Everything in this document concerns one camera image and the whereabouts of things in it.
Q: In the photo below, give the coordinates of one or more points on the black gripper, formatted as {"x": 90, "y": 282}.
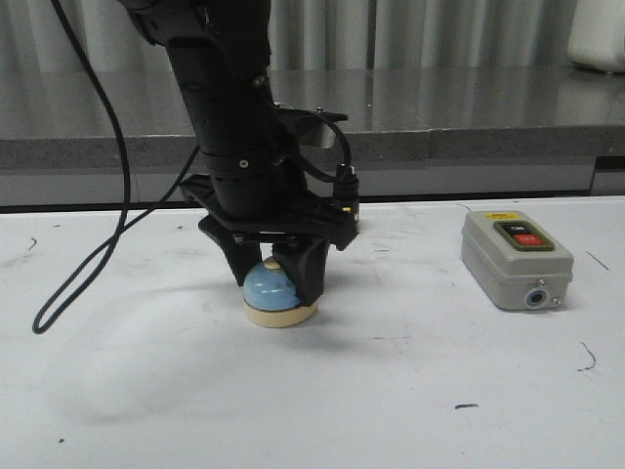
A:
{"x": 250, "y": 200}

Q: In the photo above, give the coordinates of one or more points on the blue cream call bell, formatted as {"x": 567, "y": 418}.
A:
{"x": 270, "y": 297}

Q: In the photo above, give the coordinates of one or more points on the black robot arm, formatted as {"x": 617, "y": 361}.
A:
{"x": 220, "y": 53}

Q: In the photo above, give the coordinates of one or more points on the grey stone counter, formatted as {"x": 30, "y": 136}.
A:
{"x": 55, "y": 120}

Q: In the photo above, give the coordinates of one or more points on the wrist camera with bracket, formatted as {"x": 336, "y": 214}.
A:
{"x": 319, "y": 129}

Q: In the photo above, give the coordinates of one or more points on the black selector switch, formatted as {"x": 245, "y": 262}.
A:
{"x": 355, "y": 215}

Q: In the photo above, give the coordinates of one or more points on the grey on-off switch box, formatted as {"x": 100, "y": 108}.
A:
{"x": 516, "y": 262}

